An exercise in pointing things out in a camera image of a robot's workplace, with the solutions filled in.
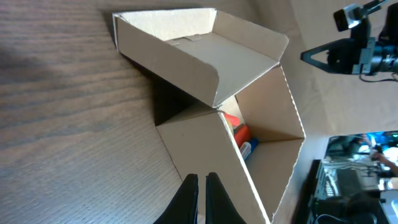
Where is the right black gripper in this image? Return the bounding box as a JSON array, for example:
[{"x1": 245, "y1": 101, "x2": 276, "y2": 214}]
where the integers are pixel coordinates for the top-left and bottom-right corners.
[{"x1": 300, "y1": 37, "x2": 377, "y2": 75}]

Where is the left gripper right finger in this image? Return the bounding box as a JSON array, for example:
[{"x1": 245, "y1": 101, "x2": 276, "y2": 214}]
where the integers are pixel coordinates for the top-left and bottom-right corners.
[{"x1": 205, "y1": 172, "x2": 246, "y2": 224}]

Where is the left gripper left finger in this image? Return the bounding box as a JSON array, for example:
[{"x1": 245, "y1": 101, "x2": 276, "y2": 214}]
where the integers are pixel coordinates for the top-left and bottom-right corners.
[{"x1": 154, "y1": 174, "x2": 198, "y2": 224}]

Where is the blue whiteboard marker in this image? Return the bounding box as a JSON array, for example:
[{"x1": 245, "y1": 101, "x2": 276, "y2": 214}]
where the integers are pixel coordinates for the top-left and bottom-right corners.
[{"x1": 239, "y1": 138, "x2": 259, "y2": 160}]

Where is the cardboard box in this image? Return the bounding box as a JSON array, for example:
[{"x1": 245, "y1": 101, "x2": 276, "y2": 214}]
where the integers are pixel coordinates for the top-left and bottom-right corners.
[{"x1": 113, "y1": 8, "x2": 305, "y2": 223}]

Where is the yellow tape roll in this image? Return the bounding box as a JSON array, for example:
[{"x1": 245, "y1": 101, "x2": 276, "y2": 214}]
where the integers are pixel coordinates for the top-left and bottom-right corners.
[{"x1": 224, "y1": 115, "x2": 234, "y2": 135}]

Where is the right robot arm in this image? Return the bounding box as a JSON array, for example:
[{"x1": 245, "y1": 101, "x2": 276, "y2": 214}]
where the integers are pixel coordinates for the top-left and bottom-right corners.
[{"x1": 300, "y1": 0, "x2": 397, "y2": 75}]

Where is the background monitor and desk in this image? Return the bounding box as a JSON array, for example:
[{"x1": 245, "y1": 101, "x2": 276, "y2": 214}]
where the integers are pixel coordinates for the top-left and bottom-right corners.
[{"x1": 292, "y1": 131, "x2": 397, "y2": 224}]

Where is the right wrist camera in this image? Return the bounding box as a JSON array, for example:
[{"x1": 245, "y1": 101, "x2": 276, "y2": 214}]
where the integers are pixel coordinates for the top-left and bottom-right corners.
[{"x1": 333, "y1": 4, "x2": 371, "y2": 39}]

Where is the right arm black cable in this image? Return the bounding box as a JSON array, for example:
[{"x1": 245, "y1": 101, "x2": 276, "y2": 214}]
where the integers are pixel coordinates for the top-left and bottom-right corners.
[{"x1": 359, "y1": 0, "x2": 398, "y2": 83}]

